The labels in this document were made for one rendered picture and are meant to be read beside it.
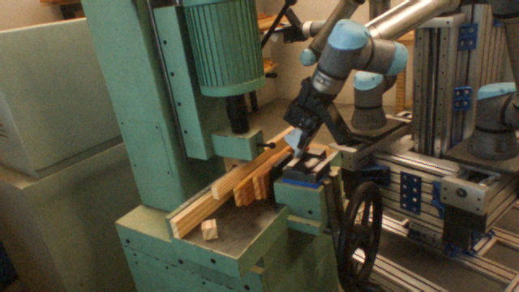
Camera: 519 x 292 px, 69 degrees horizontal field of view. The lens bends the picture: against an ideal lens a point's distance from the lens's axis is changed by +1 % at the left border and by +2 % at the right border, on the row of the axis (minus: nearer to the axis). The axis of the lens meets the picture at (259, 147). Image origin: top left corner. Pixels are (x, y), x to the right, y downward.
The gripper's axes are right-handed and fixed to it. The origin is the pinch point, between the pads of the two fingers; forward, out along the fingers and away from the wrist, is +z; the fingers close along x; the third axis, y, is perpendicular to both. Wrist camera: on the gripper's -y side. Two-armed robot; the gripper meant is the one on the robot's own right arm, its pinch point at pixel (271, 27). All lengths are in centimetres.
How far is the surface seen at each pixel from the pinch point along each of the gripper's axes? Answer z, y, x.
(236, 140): -51, 5, -94
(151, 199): -18, 25, -107
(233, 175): -52, 13, -100
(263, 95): 180, 139, 197
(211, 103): -42, -4, -91
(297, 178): -70, 13, -95
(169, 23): -40, -28, -94
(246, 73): -58, -14, -91
